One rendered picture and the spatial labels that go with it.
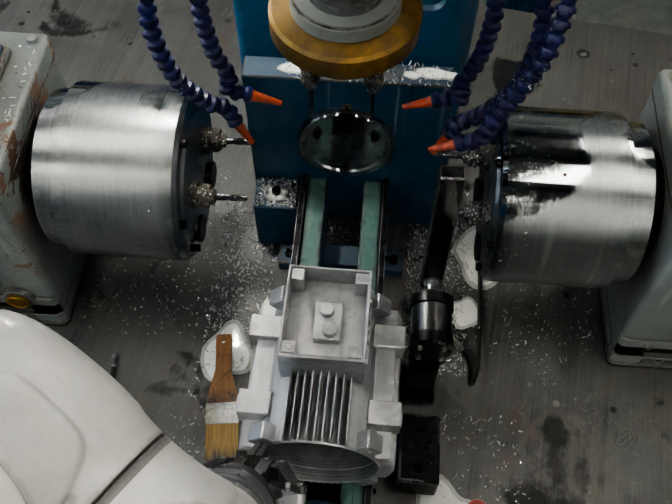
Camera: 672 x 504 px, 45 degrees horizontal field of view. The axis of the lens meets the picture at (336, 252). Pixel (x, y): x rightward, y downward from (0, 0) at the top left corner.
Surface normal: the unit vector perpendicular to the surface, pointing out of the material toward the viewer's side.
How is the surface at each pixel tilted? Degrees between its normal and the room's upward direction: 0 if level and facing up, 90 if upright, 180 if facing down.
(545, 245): 65
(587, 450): 0
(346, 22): 0
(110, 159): 32
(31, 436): 26
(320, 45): 0
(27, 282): 90
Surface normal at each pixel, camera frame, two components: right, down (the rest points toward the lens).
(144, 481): 0.28, -0.64
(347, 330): 0.00, -0.52
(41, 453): 0.51, -0.34
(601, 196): -0.04, 0.07
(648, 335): -0.08, 0.84
